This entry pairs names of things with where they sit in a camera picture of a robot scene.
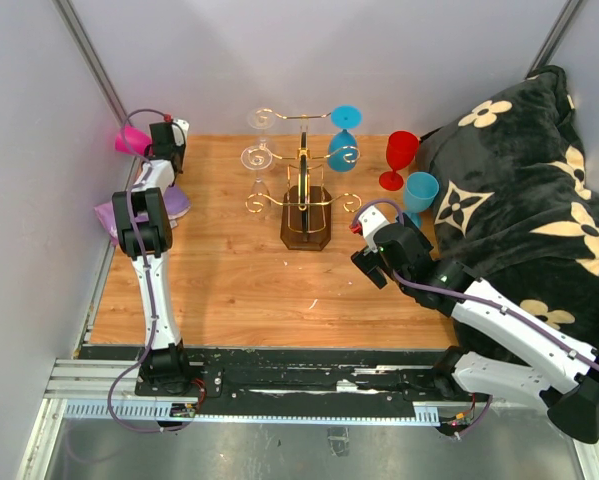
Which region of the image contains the right aluminium frame post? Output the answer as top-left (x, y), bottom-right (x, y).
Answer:
top-left (524, 0), bottom-right (588, 78)

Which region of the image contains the rear clear wine glass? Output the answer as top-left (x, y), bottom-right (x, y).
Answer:
top-left (246, 107), bottom-right (277, 152)

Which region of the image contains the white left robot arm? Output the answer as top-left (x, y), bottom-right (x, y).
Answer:
top-left (112, 114), bottom-right (193, 396)

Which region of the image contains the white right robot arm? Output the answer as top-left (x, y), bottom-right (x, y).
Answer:
top-left (350, 208), bottom-right (599, 444)

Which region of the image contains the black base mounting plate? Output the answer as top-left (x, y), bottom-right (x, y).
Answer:
top-left (134, 344), bottom-right (494, 420)

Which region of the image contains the aluminium frame post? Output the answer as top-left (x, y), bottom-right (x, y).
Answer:
top-left (524, 0), bottom-right (588, 78)
top-left (51, 0), bottom-right (128, 126)

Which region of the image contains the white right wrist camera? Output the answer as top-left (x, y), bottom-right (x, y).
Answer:
top-left (349, 205), bottom-right (390, 251)

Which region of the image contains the blue wine glass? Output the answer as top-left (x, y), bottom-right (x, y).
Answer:
top-left (403, 172), bottom-right (439, 228)
top-left (327, 105), bottom-right (362, 173)

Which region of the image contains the gold wire wine glass rack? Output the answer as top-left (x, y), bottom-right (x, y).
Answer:
top-left (270, 109), bottom-right (338, 251)

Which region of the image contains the red wine glass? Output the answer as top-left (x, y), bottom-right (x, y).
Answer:
top-left (379, 130), bottom-right (420, 191)

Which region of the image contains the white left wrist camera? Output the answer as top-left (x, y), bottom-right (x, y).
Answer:
top-left (172, 118), bottom-right (189, 146)

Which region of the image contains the black floral blanket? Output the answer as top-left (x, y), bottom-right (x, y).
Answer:
top-left (416, 66), bottom-right (599, 348)

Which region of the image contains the left aluminium frame post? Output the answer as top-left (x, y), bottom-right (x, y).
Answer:
top-left (51, 0), bottom-right (128, 126)

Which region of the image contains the clear wine glass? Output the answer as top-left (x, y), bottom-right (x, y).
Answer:
top-left (246, 107), bottom-right (277, 152)
top-left (241, 144), bottom-right (273, 214)

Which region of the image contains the pink wine glass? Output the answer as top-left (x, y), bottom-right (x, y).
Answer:
top-left (114, 126), bottom-right (152, 155)

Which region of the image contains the purple cloth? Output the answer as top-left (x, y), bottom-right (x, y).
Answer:
top-left (94, 186), bottom-right (191, 246)

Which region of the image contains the front clear wine glass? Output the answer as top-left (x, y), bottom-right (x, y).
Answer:
top-left (241, 144), bottom-right (273, 214)

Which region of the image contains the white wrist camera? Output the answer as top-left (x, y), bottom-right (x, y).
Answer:
top-left (172, 118), bottom-right (189, 146)
top-left (349, 205), bottom-right (390, 251)

